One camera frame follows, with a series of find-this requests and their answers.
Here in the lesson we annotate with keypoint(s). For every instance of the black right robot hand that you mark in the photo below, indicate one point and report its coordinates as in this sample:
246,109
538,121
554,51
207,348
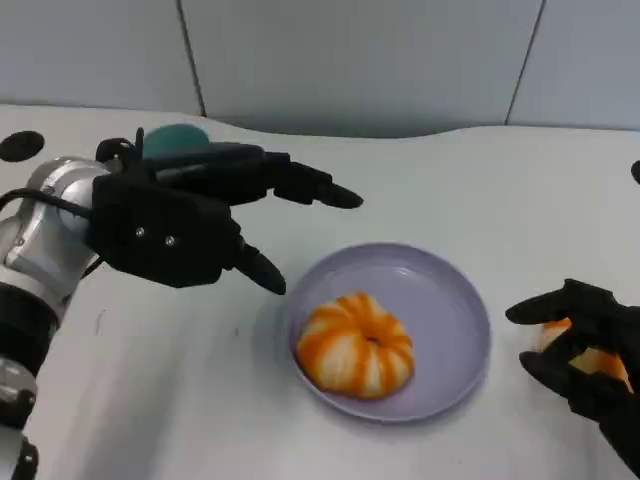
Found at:
595,310

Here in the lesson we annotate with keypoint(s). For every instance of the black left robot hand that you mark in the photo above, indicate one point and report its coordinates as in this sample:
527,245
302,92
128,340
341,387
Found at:
250,170

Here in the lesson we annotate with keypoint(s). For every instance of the orange white toy bread roll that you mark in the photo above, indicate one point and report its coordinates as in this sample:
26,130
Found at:
350,350
600,362

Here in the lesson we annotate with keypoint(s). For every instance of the pale green mug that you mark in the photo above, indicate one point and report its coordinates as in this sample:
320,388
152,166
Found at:
175,137

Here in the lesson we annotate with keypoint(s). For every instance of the black table grommet hole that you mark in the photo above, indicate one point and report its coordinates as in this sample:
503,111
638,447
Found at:
636,172
20,146

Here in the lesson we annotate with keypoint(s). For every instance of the lilac plate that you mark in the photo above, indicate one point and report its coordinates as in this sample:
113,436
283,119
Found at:
425,300

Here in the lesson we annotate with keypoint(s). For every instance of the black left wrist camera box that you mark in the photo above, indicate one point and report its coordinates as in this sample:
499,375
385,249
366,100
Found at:
160,235

